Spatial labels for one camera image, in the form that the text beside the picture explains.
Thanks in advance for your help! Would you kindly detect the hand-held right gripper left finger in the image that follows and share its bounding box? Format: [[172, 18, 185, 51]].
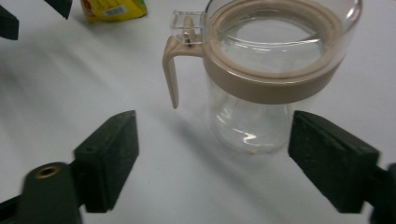
[[73, 109, 140, 214]]

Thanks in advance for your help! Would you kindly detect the yellow seasoning packet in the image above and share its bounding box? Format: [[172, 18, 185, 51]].
[[79, 0, 149, 23]]

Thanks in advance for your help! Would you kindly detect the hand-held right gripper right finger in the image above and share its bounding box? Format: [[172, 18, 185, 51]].
[[288, 110, 381, 215]]

